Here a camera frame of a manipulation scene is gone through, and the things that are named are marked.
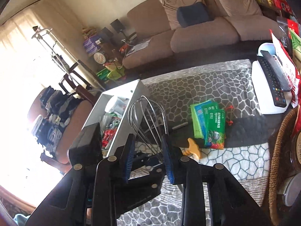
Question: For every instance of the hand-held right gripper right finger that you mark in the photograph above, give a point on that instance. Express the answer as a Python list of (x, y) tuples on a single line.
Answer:
[(168, 162)]

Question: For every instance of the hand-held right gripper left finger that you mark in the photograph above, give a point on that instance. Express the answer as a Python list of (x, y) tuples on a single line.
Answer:
[(128, 157)]

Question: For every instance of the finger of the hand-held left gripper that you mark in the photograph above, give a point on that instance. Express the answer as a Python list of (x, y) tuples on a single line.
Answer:
[(138, 193), (148, 161)]

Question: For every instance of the metal whisk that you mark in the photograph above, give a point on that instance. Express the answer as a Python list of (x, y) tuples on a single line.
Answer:
[(160, 156)]

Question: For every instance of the white storage box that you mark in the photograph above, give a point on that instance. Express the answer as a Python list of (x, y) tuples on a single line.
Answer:
[(118, 134)]

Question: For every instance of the red tool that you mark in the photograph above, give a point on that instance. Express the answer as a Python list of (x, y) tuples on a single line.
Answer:
[(109, 135)]

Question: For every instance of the yellow wooden toy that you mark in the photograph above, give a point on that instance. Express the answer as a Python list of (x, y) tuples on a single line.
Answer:
[(194, 149)]

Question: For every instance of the brown armchair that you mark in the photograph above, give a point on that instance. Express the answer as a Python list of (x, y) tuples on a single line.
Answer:
[(77, 113)]

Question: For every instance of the black pen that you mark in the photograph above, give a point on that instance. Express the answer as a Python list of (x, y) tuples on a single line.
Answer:
[(180, 125)]

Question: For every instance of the pile of clothes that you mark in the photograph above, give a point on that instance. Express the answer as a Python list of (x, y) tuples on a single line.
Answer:
[(56, 113)]

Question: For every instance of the light green packet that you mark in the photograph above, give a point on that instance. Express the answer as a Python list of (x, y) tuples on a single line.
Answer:
[(197, 122)]

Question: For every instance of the dark wooden chair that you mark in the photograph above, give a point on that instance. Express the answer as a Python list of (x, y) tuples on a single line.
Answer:
[(81, 91)]

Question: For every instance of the green printed packet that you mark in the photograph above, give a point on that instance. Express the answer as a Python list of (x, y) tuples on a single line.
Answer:
[(215, 134)]

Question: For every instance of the green plastic box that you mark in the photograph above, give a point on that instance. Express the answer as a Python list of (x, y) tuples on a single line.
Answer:
[(112, 74)]

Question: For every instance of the grey patterned blanket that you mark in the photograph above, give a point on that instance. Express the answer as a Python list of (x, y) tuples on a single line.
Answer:
[(199, 84)]

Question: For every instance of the purple box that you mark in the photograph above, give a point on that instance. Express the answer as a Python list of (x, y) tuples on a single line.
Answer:
[(93, 50), (91, 42)]

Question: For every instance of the orange tool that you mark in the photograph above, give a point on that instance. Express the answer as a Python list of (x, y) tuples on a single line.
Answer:
[(124, 49)]

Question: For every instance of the wicker basket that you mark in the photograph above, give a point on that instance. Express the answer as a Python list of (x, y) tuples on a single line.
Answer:
[(275, 160)]

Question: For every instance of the white papers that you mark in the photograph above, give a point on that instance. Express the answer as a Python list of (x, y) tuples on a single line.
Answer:
[(138, 47)]

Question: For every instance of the beige curtain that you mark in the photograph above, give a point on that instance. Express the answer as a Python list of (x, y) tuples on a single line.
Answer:
[(25, 47)]

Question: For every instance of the white tray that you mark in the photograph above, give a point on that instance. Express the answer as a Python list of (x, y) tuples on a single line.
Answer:
[(261, 91)]

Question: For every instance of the white coat stand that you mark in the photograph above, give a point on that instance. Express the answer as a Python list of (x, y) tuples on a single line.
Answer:
[(41, 34)]

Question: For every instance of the black speaker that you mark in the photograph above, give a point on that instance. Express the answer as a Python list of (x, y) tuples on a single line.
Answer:
[(117, 26)]

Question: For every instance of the white jar lid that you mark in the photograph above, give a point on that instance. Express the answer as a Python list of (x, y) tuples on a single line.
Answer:
[(291, 190)]

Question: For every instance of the beige sofa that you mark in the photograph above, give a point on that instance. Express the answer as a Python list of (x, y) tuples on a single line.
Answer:
[(199, 37)]

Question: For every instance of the dark jar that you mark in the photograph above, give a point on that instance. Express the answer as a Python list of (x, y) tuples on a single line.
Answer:
[(296, 150)]

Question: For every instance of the long black remote control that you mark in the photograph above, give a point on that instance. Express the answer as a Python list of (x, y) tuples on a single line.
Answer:
[(272, 82)]

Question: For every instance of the short black remote control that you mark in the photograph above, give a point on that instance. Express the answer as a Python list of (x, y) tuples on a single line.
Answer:
[(278, 70)]

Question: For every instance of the blue cushion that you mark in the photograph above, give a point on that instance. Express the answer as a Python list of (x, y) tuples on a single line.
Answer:
[(192, 14)]

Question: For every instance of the red and white packet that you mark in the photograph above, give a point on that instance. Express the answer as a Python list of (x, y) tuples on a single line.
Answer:
[(285, 61)]

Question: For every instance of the small beige pillow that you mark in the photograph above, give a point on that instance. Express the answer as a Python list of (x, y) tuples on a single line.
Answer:
[(174, 4)]

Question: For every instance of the red boxes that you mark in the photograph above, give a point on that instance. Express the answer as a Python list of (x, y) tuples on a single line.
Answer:
[(281, 4)]

